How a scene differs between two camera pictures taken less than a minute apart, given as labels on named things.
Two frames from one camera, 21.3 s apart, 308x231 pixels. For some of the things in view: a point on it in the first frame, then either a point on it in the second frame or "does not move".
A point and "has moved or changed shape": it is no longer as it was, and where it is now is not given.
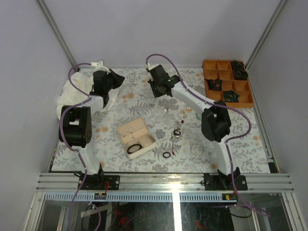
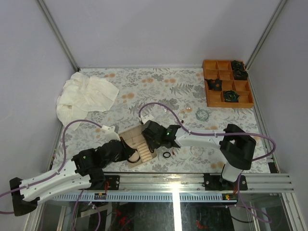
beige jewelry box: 133,134 has moved or changed shape
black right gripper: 156,94 → 152,145
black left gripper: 117,79 → 128,151
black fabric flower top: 236,64 does not move
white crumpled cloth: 77,88 does not move
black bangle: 129,152 → 134,161
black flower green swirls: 231,96 does not move
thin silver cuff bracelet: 196,155 does not move
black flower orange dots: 214,84 does not move
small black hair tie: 165,152 does not move
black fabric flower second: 240,73 does not move
